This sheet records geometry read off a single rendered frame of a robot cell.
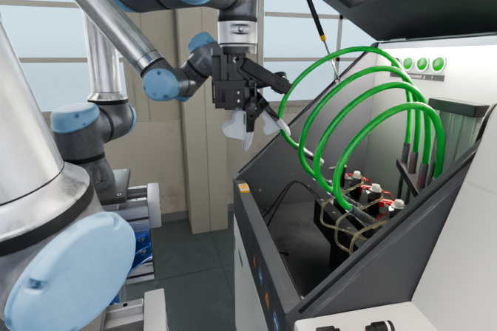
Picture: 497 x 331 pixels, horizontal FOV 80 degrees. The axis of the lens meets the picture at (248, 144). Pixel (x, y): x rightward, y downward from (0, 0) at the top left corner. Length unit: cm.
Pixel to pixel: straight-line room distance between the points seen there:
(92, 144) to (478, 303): 87
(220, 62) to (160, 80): 18
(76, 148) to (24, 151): 61
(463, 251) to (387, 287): 14
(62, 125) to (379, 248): 77
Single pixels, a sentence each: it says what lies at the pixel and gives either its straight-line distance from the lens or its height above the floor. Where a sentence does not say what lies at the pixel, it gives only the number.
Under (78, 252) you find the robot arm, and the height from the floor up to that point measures 124.
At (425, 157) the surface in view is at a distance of 79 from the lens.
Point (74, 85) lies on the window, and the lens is 249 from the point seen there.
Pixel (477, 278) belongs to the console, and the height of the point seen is 109.
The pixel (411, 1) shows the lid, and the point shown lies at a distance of 95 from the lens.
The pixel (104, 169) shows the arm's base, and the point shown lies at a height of 109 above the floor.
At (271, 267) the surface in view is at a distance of 71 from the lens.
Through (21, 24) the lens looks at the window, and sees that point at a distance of 256.
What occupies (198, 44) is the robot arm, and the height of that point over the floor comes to 143.
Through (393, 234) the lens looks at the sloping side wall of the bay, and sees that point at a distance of 57.
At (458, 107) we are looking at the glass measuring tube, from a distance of 90.
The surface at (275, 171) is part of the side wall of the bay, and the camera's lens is 115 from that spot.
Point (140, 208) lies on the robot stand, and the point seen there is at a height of 97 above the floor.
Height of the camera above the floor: 140
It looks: 17 degrees down
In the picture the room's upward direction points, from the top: straight up
